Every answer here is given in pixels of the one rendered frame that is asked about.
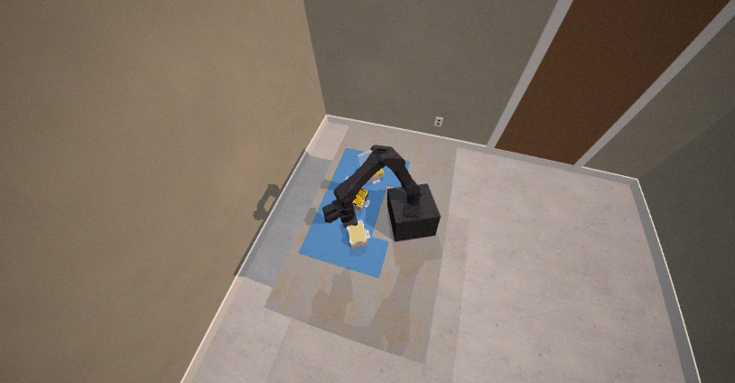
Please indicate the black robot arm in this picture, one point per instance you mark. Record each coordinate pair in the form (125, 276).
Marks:
(380, 157)

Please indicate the blue flat mat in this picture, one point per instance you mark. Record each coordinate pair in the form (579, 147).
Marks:
(329, 242)

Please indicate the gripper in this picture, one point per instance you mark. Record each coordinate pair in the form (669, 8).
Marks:
(352, 220)

